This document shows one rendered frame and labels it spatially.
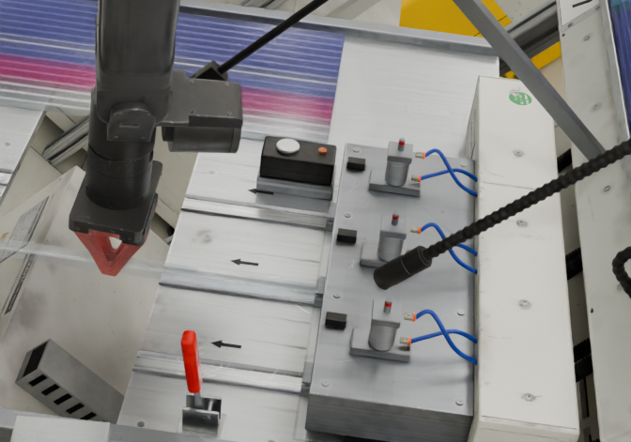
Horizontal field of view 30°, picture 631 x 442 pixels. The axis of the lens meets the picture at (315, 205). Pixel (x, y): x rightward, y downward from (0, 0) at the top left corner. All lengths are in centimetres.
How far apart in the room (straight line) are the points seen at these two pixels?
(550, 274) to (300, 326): 23
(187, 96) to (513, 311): 33
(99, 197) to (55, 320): 52
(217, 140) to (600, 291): 35
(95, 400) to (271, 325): 43
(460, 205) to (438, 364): 21
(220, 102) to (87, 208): 16
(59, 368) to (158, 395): 43
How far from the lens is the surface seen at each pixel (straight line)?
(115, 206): 105
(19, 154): 128
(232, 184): 124
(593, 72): 128
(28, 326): 151
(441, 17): 434
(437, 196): 116
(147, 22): 84
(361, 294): 104
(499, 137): 122
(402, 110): 137
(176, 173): 267
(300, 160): 120
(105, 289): 164
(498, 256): 108
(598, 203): 112
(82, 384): 147
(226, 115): 99
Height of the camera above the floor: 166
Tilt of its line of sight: 29 degrees down
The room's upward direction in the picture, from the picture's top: 59 degrees clockwise
